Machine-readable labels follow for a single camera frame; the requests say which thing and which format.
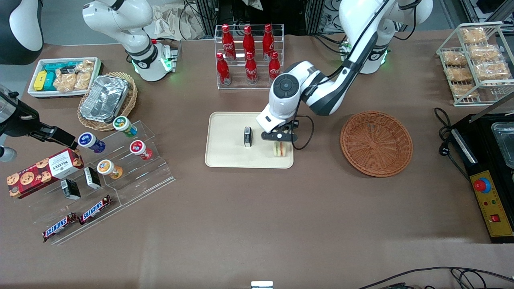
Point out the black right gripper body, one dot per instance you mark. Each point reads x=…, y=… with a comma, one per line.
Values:
x=21, y=124

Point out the triangular sandwich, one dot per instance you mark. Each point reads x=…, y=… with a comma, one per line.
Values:
x=282, y=151

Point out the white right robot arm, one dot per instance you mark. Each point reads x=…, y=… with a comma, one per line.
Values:
x=120, y=20

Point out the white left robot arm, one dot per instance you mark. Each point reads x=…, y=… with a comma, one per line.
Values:
x=361, y=16

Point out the beige plastic tray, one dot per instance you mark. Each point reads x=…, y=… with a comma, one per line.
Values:
x=225, y=140

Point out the light oval wicker basket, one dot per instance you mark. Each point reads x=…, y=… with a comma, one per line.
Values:
x=130, y=100

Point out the brown round wicker basket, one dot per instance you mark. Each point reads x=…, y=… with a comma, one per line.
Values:
x=375, y=144

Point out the blue gum bottle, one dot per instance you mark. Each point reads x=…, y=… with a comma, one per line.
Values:
x=89, y=141

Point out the small black box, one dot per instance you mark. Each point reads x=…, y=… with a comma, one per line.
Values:
x=70, y=189
x=92, y=178
x=247, y=137

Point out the red tartan cookie box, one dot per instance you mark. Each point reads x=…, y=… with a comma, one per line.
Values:
x=40, y=173

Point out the yellow small box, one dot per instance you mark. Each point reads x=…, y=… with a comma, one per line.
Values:
x=39, y=81

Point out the white plastic bin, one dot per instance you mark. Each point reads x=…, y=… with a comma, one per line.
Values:
x=32, y=78

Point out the orange gum bottle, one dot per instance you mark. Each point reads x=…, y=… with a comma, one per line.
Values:
x=106, y=167

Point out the short teal box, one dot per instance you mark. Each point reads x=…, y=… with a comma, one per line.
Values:
x=49, y=81

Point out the clear bag of crackers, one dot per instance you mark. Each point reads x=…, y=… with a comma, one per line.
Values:
x=83, y=80
x=86, y=66
x=65, y=82

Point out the aluminium foil container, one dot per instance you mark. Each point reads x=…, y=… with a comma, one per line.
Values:
x=103, y=99

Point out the green gum bottle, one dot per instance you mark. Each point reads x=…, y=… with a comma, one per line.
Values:
x=122, y=124

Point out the small black packet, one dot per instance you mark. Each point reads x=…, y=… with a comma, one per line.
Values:
x=67, y=70

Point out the clear acrylic bottle rack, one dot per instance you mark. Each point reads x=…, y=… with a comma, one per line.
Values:
x=241, y=86

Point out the long teal box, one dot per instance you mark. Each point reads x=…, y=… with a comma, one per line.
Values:
x=54, y=65

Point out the red cola bottle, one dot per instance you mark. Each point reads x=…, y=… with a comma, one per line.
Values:
x=251, y=70
x=274, y=66
x=228, y=44
x=249, y=40
x=223, y=70
x=268, y=40

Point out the red gum bottle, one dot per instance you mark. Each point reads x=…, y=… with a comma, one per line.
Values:
x=138, y=148

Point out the Snickers chocolate bar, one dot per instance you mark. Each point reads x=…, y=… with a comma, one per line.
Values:
x=59, y=227
x=95, y=209

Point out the clear acrylic stepped display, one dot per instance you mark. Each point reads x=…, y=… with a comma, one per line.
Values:
x=140, y=178

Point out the small silver device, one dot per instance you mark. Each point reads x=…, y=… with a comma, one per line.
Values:
x=262, y=284

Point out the beige cloth bag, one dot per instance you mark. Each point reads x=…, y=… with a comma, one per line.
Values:
x=172, y=22

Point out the clear bag of pastry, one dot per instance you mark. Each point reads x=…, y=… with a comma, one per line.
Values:
x=464, y=90
x=493, y=71
x=484, y=53
x=454, y=58
x=474, y=35
x=459, y=74

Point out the black machine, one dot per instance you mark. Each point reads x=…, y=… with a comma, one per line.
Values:
x=478, y=160

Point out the steel pan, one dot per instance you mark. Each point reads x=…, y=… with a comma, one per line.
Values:
x=505, y=144

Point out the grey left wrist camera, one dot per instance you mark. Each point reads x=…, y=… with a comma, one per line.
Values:
x=267, y=120

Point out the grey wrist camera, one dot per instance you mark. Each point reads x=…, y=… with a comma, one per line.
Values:
x=7, y=154
x=267, y=120

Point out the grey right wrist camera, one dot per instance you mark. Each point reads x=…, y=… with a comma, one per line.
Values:
x=7, y=154

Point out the aluminium frame post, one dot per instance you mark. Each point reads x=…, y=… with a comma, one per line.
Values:
x=209, y=18

